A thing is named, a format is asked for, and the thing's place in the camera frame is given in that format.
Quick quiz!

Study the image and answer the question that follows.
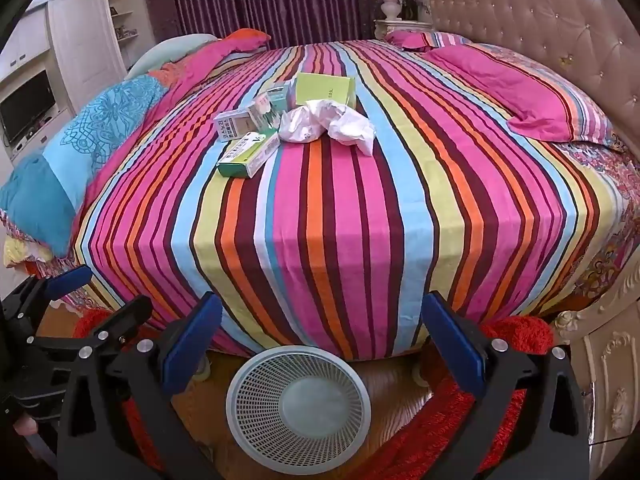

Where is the white paper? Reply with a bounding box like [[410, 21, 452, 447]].
[[278, 99, 376, 157]]

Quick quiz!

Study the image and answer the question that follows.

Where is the small white printed box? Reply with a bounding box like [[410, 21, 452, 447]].
[[248, 97, 277, 128]]

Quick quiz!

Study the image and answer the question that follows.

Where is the lime green cardboard box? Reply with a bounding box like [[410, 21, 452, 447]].
[[292, 72, 357, 110]]

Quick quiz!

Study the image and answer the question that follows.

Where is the light green pillow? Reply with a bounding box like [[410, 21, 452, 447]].
[[125, 34, 219, 79]]

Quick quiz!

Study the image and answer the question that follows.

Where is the purple curtain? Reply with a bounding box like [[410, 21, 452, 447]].
[[145, 0, 386, 52]]

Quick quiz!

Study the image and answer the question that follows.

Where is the grey plastic mesh basket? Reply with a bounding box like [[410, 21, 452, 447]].
[[226, 345, 372, 476]]

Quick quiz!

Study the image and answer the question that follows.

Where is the tufted beige headboard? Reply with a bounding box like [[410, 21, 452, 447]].
[[427, 0, 640, 161]]

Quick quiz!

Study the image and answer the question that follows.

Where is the white and green medicine box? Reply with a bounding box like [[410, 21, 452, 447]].
[[216, 130, 281, 180]]

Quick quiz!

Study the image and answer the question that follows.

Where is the red shaggy rug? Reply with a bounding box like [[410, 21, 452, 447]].
[[72, 310, 556, 480]]

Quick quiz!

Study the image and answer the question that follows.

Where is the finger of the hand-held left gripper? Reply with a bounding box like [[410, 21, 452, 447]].
[[75, 294, 154, 358], [30, 265, 94, 303]]

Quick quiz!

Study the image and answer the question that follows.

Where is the white wardrobe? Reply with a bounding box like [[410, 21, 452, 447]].
[[0, 0, 137, 161]]

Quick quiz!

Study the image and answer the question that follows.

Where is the striped bed sheet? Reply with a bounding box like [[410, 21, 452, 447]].
[[70, 40, 601, 361]]

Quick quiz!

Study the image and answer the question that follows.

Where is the beige and white box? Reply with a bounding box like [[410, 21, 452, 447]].
[[213, 109, 263, 144]]

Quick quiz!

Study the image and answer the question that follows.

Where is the pink and orange quilt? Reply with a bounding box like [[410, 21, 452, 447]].
[[150, 29, 272, 92]]

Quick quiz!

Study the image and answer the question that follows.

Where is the cream nightstand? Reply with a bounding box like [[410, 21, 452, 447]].
[[374, 19, 433, 41]]

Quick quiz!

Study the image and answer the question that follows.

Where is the black television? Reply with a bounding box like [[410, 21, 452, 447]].
[[0, 70, 57, 144]]

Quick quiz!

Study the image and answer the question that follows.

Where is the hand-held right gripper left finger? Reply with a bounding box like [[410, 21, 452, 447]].
[[57, 292, 223, 480]]

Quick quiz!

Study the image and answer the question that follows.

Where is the floral patterned bed cover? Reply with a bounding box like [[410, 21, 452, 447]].
[[545, 140, 640, 321]]

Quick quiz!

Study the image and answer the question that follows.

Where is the cream carved bed frame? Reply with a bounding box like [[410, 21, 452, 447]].
[[554, 280, 640, 480]]

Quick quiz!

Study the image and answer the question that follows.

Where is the large pink pillow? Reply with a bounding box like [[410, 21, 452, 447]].
[[425, 42, 628, 152]]

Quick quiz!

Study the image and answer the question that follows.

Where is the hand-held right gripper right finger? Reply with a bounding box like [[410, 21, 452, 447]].
[[422, 290, 591, 480]]

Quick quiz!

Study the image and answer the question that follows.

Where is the blue patterned quilt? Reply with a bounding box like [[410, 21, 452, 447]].
[[0, 75, 169, 257]]

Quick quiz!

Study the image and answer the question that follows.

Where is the small pink pillow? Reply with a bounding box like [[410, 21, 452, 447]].
[[385, 30, 463, 52]]

